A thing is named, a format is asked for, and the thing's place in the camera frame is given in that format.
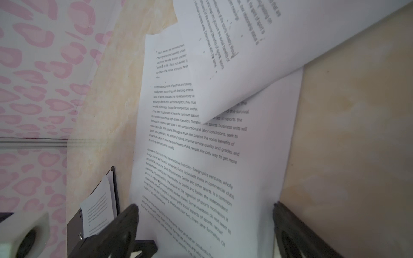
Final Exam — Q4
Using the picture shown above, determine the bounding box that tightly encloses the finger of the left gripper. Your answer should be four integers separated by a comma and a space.
130, 240, 158, 258

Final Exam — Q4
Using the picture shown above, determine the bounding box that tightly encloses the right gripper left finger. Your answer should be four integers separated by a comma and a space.
69, 204, 139, 258

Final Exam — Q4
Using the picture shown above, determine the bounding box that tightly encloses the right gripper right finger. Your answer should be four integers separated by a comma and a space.
273, 202, 342, 258

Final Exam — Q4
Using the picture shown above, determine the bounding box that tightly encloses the printed paper sheet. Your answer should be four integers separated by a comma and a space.
106, 167, 119, 218
130, 24, 303, 258
80, 176, 115, 238

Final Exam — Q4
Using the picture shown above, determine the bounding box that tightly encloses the blue black file folder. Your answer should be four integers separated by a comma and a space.
66, 179, 120, 255

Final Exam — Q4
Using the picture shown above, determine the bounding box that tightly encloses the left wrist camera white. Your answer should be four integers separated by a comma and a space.
1, 212, 50, 258

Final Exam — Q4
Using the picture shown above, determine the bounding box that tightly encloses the aluminium frame post back left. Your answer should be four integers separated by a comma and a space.
1, 138, 68, 149

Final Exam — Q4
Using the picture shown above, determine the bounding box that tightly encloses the printed paper sheet right wall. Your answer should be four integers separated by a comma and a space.
173, 0, 407, 123

